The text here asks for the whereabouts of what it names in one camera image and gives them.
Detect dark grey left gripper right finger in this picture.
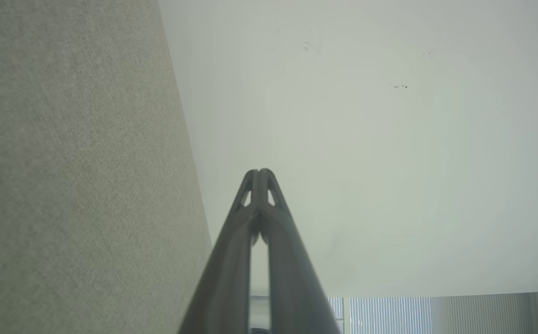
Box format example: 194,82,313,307
259,168,342,334

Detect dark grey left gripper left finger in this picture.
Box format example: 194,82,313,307
177,169,261,334

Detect white vertical window blinds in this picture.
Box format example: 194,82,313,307
327,291,538,334

